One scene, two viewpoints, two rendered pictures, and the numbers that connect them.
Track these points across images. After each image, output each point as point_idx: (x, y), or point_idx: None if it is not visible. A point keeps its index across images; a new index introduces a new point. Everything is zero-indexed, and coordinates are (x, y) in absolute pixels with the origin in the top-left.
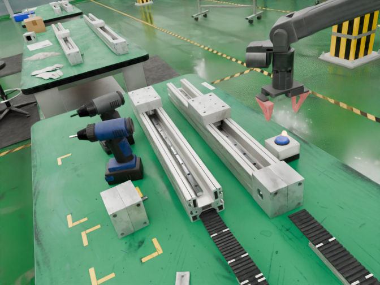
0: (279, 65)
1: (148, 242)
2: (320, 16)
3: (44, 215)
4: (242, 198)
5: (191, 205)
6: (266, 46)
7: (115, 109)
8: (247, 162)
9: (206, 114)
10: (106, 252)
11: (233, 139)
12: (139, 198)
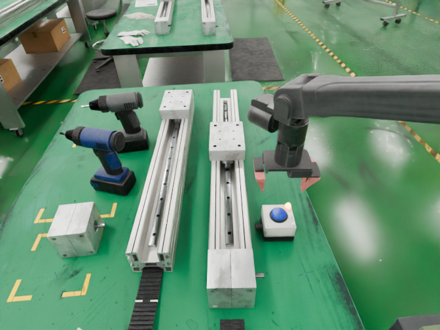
0: (282, 137)
1: (82, 275)
2: (338, 97)
3: (25, 199)
4: (199, 266)
5: (131, 258)
6: (271, 107)
7: (132, 110)
8: (217, 232)
9: (214, 149)
10: (41, 268)
11: (234, 188)
12: (84, 230)
